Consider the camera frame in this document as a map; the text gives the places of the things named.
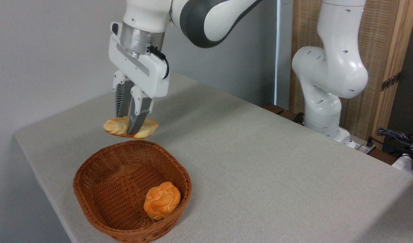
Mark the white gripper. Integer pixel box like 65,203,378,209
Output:
108,22,170,136

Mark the long braided bread loaf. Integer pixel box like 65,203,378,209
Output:
103,116,159,140

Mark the brown wicker basket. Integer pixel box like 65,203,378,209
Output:
73,140,192,243

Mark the round knotted bread roll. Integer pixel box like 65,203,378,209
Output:
144,182,181,220

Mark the grey tablecloth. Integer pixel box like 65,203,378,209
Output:
14,73,413,243

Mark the wooden woven screen panel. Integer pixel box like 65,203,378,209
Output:
289,0,413,150

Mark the dark metal hinge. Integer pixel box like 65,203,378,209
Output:
381,72,402,92

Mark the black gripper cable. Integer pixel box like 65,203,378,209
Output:
148,46,170,80

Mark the tangled dark cable bundle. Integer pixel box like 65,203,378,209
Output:
376,127,413,156

